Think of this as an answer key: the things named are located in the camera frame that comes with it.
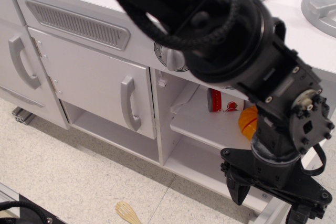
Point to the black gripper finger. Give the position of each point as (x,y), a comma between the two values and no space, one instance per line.
(300,213)
(238,187)

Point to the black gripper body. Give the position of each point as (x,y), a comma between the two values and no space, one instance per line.
(290,183)

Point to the white oven door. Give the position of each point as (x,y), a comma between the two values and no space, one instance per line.
(276,211)

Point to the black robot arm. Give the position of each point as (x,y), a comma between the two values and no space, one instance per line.
(238,43)

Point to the orange toy pumpkin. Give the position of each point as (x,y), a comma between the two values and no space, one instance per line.
(247,122)

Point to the red white toy can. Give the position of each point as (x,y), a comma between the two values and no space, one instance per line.
(223,102)

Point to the grey middle stove knob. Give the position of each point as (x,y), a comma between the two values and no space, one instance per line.
(230,88)

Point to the grey stove knob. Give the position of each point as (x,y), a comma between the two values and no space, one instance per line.
(230,88)
(172,59)

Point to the wooden slotted spatula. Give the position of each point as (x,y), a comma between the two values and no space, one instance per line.
(126,212)

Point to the grey left stove knob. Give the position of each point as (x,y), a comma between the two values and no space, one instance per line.
(172,59)

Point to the silver right stove burner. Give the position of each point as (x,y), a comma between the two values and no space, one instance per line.
(316,13)

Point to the white cabinet door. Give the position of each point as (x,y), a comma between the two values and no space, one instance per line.
(90,80)

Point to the grey vent grille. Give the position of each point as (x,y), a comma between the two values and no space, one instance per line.
(80,25)

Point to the white toy kitchen body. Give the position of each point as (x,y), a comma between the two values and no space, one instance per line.
(173,178)

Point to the white fridge door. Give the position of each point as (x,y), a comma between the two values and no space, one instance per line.
(41,102)

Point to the grey cabinet door handle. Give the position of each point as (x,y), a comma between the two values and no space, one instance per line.
(127,87)

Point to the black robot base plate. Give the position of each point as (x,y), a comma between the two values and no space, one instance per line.
(22,210)

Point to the aluminium extrusion frame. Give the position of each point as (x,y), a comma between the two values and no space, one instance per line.
(22,116)

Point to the grey fridge door handle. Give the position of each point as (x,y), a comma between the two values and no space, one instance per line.
(16,46)

